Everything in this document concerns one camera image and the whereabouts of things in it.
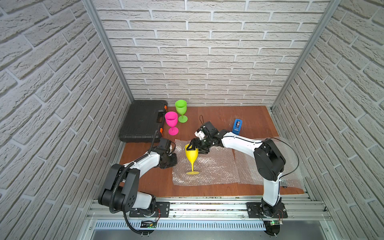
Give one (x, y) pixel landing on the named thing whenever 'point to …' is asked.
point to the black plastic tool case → (143, 118)
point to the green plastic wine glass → (181, 106)
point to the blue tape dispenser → (237, 126)
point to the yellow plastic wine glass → (192, 155)
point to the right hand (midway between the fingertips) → (192, 150)
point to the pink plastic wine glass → (171, 118)
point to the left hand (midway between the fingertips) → (177, 160)
